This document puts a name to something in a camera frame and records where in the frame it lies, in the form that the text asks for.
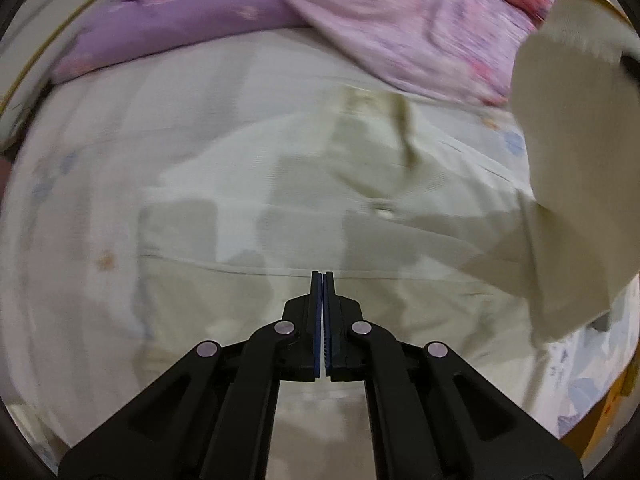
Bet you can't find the cream white jacket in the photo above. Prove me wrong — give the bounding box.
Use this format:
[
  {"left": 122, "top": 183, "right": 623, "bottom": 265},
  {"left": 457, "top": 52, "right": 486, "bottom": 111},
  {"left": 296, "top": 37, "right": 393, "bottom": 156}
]
[{"left": 134, "top": 0, "right": 640, "bottom": 480}]

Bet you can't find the white patterned bed sheet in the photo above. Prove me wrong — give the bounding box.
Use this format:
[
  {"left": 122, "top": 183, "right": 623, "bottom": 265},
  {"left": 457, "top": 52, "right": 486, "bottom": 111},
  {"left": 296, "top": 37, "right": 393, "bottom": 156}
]
[{"left": 0, "top": 27, "right": 640, "bottom": 456}]

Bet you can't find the purple floral quilt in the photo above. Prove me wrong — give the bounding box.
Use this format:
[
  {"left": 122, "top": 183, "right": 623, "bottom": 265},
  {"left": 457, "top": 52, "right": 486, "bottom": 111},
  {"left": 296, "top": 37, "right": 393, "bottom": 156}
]
[{"left": 52, "top": 0, "right": 554, "bottom": 106}]

